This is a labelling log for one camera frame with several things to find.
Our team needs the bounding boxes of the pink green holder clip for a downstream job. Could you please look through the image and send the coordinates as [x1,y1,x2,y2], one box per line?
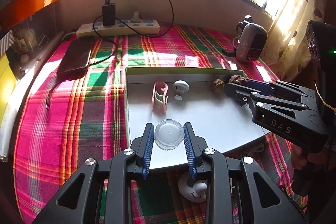
[152,81,169,113]

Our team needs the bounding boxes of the person's right hand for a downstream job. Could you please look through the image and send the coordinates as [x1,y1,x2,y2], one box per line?
[290,144,311,170]

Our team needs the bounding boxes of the green white cardboard box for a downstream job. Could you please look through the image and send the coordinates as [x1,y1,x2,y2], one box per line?
[124,67,268,170]

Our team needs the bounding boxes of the white mushroom-shaped hook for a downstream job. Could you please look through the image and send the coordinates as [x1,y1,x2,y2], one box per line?
[173,80,189,101]

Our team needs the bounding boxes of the clear round lid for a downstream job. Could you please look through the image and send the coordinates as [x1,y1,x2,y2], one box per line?
[154,119,185,151]

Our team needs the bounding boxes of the yellow box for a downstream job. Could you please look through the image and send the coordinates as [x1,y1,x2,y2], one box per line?
[0,55,15,119]

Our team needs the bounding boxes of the black charger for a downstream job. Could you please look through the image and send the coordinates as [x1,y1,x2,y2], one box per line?
[102,0,116,26]

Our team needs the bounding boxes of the striped box lid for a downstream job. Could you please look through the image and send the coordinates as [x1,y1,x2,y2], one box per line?
[0,31,13,56]

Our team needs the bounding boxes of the beige power strip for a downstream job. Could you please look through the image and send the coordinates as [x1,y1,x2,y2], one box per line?
[76,20,160,39]

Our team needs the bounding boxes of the black charging cable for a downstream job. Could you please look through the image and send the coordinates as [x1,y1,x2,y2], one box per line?
[45,0,174,111]

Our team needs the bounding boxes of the dark smartphone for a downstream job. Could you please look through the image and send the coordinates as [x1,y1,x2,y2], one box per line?
[56,38,95,77]

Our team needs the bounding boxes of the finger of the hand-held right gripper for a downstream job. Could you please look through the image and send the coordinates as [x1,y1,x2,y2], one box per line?
[245,78,315,103]
[224,82,318,119]

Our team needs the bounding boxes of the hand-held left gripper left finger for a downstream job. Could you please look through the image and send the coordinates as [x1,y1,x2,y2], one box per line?
[33,123,155,224]

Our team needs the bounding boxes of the brown walnut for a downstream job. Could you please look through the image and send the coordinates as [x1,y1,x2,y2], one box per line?
[211,78,225,94]
[228,75,248,85]

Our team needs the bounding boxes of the cream dotted curtain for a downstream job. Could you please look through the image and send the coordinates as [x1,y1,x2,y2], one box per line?
[259,0,334,83]

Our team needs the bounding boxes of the white round face toy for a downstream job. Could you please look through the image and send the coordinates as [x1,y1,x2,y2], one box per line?
[178,173,208,203]

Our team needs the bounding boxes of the small grey heater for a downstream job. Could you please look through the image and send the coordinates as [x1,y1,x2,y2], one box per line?
[236,15,268,63]

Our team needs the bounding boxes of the orange box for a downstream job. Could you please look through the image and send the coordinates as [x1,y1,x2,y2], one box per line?
[0,0,61,30]

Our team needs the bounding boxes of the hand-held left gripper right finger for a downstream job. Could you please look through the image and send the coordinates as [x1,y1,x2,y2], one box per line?
[183,122,306,224]

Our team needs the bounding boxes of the plaid blanket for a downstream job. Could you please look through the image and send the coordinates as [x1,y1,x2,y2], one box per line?
[13,23,315,224]

